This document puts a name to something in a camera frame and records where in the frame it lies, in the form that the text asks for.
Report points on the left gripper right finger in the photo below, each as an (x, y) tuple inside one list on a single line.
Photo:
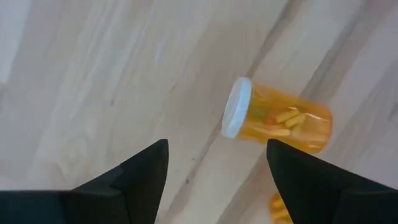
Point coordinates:
[(320, 196)]

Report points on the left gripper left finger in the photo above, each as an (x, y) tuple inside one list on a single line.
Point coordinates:
[(115, 196)]

